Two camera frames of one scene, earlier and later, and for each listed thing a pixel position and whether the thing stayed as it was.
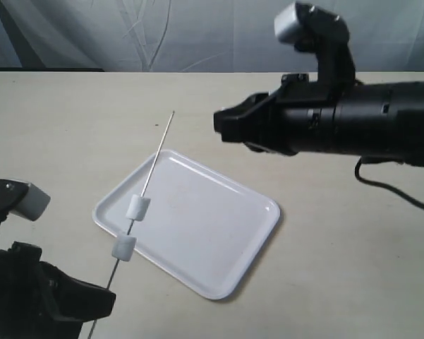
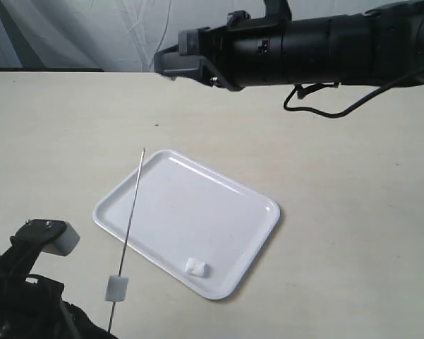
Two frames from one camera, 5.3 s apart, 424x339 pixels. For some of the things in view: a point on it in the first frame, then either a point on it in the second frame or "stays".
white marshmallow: [124, 248] to [116, 288]
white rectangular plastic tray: [204, 227] stays
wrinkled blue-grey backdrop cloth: [212, 36] stays
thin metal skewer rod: [142, 195] to [137, 192]
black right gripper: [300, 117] to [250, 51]
